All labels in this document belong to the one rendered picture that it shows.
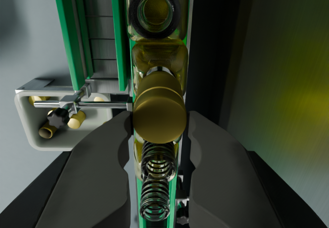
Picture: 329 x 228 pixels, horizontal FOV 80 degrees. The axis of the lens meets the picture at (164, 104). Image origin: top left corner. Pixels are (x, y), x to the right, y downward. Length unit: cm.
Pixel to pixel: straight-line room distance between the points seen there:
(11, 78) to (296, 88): 64
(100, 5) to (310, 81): 33
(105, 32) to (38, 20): 23
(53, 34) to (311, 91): 53
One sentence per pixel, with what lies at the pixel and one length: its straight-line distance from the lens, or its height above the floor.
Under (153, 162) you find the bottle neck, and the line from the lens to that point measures 19.
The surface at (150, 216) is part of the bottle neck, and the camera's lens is 22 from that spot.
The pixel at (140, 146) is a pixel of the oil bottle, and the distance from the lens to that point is 24.
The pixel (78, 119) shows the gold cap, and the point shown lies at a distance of 57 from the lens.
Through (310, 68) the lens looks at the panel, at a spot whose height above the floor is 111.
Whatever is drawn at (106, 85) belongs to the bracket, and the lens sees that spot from 42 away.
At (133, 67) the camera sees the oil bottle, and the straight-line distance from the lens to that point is 19.
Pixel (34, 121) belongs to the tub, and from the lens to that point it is 62.
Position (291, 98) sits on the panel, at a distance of 21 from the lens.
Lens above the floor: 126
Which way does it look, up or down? 63 degrees down
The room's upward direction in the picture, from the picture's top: 177 degrees clockwise
